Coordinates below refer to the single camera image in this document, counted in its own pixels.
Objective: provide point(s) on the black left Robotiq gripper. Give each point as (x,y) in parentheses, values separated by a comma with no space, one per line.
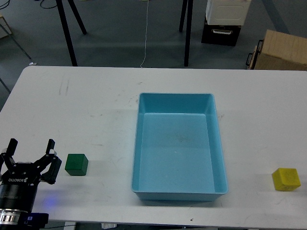
(19,183)

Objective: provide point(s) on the green wooden cube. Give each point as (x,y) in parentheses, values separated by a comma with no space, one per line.
(76,164)

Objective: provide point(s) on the yellow wooden cube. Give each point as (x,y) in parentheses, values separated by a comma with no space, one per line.
(286,179)

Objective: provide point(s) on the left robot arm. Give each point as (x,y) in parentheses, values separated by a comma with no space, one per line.
(11,219)

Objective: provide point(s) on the black storage box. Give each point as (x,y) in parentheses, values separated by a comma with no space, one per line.
(226,35)

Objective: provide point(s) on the white appliance box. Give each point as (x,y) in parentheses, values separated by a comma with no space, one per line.
(227,12)

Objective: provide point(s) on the cardboard box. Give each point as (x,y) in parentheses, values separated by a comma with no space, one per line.
(280,51)

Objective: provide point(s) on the grey metal stand left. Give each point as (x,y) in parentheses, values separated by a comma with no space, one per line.
(7,30)

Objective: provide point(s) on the light blue plastic bin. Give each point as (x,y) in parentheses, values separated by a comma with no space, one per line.
(178,153)

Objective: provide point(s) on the black table legs right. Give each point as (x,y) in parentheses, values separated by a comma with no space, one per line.
(186,17)

